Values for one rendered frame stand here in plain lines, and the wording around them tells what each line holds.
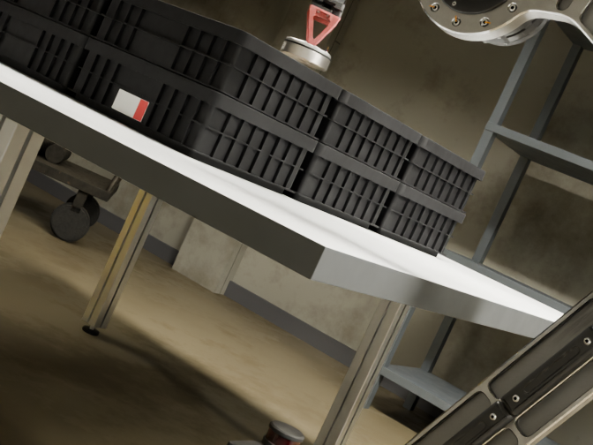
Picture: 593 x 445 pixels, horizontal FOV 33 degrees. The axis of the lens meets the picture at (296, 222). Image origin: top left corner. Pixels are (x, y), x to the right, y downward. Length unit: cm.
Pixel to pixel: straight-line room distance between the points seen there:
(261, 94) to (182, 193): 61
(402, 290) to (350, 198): 77
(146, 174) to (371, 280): 30
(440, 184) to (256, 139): 61
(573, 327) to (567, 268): 310
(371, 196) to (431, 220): 25
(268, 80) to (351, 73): 326
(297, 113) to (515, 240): 274
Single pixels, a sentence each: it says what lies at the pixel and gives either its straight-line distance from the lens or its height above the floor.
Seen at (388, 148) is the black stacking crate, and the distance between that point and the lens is 210.
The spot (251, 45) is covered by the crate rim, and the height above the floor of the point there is 91.
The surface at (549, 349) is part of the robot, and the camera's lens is 134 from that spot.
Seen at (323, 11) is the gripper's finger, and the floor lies 106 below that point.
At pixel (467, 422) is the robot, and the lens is 137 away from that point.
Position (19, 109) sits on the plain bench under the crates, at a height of 68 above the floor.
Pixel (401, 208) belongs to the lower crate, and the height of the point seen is 77.
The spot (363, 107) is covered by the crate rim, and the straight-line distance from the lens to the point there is 198.
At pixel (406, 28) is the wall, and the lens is 499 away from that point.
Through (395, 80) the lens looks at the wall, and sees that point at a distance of 492.
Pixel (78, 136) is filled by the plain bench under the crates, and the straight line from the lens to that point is 134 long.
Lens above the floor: 77
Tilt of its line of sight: 3 degrees down
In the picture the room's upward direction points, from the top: 25 degrees clockwise
